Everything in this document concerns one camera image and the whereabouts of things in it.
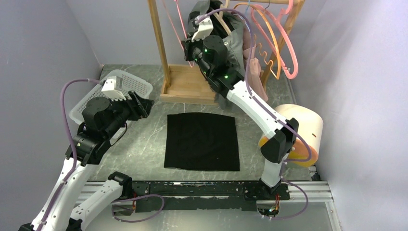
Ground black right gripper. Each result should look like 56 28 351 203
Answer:
181 31 213 78

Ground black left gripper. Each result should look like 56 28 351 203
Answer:
104 90 154 138

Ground grey skirt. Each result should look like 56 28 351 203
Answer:
186 0 245 110

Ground thin pink wire hanger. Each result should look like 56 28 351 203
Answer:
161 0 195 68

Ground black skirt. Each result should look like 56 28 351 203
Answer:
164 112 240 171

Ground pink pleated skirt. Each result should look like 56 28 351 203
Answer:
242 26 268 102

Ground beige wooden hanger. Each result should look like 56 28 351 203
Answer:
215 0 234 35

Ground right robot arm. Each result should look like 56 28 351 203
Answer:
181 35 299 199

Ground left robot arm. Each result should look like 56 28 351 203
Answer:
19 91 154 231

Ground orange wavy plastic hanger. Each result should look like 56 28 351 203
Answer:
233 2 282 80

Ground thick pink plastic hanger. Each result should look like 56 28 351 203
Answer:
255 0 305 83

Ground white plastic laundry basket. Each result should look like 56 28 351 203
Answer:
69 69 153 125

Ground wooden clothes rack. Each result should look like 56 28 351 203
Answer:
147 0 306 105

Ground cream cylinder with orange base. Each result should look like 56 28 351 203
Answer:
258 104 323 167

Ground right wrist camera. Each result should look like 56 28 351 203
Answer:
191 14 214 41

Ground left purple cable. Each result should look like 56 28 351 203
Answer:
35 78 106 231

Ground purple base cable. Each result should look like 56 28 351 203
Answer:
111 194 166 223

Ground black base frame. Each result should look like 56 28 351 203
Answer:
108 171 291 213

